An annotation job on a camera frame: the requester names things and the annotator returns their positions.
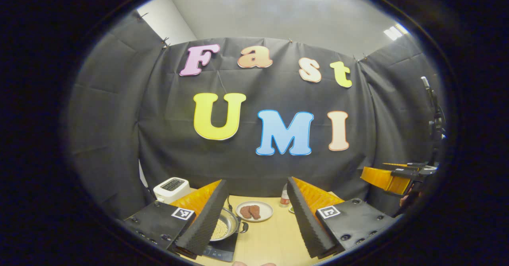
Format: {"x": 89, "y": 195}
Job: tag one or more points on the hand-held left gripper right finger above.
{"x": 306, "y": 218}

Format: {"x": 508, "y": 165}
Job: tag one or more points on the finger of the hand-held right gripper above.
{"x": 397, "y": 165}
{"x": 383, "y": 178}

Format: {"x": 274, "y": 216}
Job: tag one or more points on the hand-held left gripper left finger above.
{"x": 204, "y": 222}

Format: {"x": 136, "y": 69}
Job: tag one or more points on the stainless steel pot with soybeans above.
{"x": 228, "y": 222}

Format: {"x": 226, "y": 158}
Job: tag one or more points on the black induction cooktop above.
{"x": 222, "y": 250}

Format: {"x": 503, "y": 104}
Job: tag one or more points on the clear plastic water bottle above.
{"x": 284, "y": 196}

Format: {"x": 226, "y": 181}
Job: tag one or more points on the white round plate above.
{"x": 266, "y": 214}

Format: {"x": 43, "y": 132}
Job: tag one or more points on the brown meat piece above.
{"x": 255, "y": 212}
{"x": 245, "y": 212}

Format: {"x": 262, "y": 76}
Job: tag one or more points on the white toaster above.
{"x": 171, "y": 188}

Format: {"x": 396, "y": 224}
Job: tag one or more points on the black tripod stand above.
{"x": 435, "y": 123}

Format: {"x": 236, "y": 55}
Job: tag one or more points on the small ceiling light panel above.
{"x": 395, "y": 31}

